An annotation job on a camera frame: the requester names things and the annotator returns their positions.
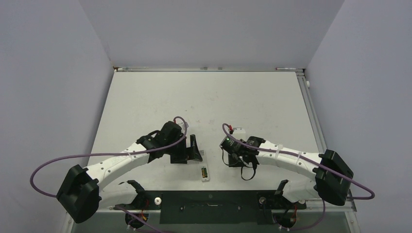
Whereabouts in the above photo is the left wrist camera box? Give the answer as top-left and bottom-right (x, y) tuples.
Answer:
(178, 122), (189, 131)

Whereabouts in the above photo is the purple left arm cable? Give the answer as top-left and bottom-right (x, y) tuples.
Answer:
(30, 116), (189, 233)

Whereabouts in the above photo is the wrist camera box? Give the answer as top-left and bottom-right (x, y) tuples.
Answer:
(178, 122), (189, 131)
(229, 128), (246, 140)

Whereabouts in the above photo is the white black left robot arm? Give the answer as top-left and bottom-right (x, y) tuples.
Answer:
(56, 121), (203, 223)

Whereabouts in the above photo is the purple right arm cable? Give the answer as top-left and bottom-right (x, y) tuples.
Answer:
(222, 123), (376, 231)

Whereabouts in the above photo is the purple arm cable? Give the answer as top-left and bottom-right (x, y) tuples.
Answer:
(30, 116), (189, 233)
(222, 123), (376, 231)

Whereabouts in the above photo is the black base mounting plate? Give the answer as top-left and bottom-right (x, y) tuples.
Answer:
(120, 190), (307, 225)

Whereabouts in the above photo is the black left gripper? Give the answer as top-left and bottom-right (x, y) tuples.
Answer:
(165, 134), (201, 164)

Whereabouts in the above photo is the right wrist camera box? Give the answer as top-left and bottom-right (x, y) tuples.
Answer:
(229, 128), (246, 140)

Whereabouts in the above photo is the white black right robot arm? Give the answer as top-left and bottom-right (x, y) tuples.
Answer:
(220, 136), (354, 208)

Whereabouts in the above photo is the white remote control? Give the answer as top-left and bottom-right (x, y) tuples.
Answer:
(199, 150), (210, 183)

